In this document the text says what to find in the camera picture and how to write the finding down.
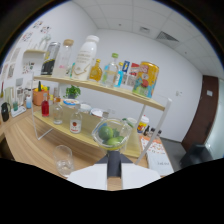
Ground clear jar of limes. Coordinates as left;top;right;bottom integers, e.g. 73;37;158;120
91;118;133;153

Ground clear bottle with red label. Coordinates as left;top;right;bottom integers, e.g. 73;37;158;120
69;106;83;135

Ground white notebook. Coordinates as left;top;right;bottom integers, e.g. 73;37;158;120
145;146;175;177

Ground clear drinking glass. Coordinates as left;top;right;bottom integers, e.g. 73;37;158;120
52;144;75;178

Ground orange patterned booklet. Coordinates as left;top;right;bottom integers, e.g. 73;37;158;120
139;134;165;155

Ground two-tier wooden shelf rack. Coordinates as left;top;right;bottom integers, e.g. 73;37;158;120
31;73;173;166

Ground white bottle with red cap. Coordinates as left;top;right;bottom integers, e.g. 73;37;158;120
137;114;150;134

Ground black chair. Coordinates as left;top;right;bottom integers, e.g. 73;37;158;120
179;143;214;169

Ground patterned white bowl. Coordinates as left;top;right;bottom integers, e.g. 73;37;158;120
90;107;105;118

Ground plain white bowl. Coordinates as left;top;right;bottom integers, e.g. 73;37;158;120
79;103;93;114

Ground clear bottle with orange label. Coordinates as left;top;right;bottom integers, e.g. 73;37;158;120
52;87;64;125

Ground blue rimmed bowl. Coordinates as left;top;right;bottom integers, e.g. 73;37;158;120
63;98;81;108

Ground red liquid glass bottle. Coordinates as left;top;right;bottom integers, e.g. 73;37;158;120
40;92;51;118

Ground green potted plant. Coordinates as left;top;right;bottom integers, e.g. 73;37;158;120
64;84;82;100

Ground brown door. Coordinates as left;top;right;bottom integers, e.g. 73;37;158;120
181;74;220;153

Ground light blue plastic bottle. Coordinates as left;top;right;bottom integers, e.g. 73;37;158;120
25;94;33;110

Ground white tray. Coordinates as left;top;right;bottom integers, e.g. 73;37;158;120
10;105;28;118

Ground yellow printed drink can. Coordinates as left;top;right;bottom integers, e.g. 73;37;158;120
132;60;160;99

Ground amber liquid bottle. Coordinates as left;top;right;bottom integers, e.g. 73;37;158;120
88;58;104;83

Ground black kettle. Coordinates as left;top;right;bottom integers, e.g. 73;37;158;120
0;101;11;123

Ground clear bottle with green cap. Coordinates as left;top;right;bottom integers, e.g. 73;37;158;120
100;52;120;88

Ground teal bottle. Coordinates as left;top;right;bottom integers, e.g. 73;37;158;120
69;62;76;79

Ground tall white milk bottle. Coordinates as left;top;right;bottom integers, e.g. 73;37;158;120
71;34;100;81

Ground glass jar with cork lid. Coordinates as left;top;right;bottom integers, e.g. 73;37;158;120
53;38;75;79

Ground white vase with flowers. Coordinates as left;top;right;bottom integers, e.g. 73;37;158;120
37;33;53;51

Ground ceiling air vent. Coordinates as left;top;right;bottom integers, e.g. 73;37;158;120
155;30;179;43

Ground grey wall poster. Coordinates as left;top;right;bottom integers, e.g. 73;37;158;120
127;75;137;88
122;73;130;86

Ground red wall poster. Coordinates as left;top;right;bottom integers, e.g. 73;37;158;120
129;62;140;77

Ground blue wall poster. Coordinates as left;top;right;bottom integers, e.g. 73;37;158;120
121;60;131;74

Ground long wooden wall shelf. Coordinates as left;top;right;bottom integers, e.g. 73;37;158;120
23;49;48;56

